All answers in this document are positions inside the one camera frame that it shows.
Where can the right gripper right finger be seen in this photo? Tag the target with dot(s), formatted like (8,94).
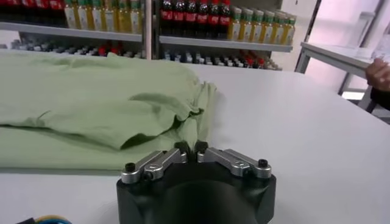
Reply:
(231,159)

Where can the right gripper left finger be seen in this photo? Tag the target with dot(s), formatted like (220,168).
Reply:
(158,162)

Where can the light green t-shirt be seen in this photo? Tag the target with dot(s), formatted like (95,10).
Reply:
(91,91)

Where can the person in dark clothes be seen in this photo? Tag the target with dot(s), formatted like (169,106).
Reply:
(382,99)

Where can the person hand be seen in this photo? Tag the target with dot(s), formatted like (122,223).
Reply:
(379,76)

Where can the grey drinks shelf rack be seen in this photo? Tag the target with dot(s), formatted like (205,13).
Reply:
(76,32)
(222,44)

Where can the yellow blue rimmed object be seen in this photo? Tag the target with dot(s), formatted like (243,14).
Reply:
(51,219)

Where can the yellow tea bottle green cap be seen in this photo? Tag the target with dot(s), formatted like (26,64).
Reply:
(110,19)
(123,19)
(83,17)
(97,18)
(278,33)
(235,29)
(268,32)
(246,30)
(289,35)
(70,16)
(136,20)
(257,31)

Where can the cola bottle red label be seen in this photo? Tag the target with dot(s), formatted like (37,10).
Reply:
(178,16)
(166,15)
(13,13)
(213,19)
(202,18)
(28,13)
(190,16)
(56,15)
(42,14)
(225,20)

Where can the black slanted pole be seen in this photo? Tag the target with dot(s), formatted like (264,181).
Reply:
(313,15)

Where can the white metal frame table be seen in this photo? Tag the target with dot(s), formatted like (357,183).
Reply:
(332,53)

